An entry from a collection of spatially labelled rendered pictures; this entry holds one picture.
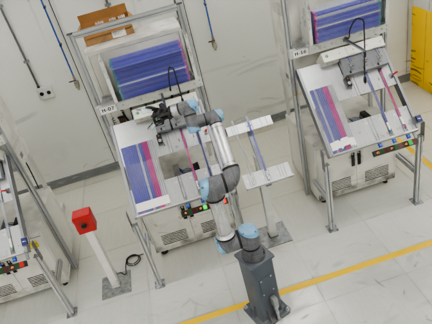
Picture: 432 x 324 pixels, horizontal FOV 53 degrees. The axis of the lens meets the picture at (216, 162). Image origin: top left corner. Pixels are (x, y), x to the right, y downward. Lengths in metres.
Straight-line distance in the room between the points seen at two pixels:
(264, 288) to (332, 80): 1.60
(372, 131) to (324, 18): 0.87
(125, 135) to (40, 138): 1.90
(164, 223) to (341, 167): 1.52
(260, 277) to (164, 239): 1.11
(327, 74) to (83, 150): 2.83
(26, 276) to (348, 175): 2.75
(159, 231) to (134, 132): 0.86
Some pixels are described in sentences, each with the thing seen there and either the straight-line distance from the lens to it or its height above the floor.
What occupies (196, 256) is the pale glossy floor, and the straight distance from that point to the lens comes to 3.68.
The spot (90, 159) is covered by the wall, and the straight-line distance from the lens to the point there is 5.09.
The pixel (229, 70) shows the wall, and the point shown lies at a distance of 4.81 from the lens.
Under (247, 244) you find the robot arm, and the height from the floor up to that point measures 0.71.
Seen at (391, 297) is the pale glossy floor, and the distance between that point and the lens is 3.25.
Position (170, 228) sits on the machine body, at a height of 0.28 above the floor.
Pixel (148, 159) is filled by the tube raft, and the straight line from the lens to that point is 3.15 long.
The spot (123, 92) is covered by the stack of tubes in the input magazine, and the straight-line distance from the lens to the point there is 3.12.
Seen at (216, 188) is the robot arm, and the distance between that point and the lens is 2.35.
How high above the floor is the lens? 2.55
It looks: 33 degrees down
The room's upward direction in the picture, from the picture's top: 15 degrees counter-clockwise
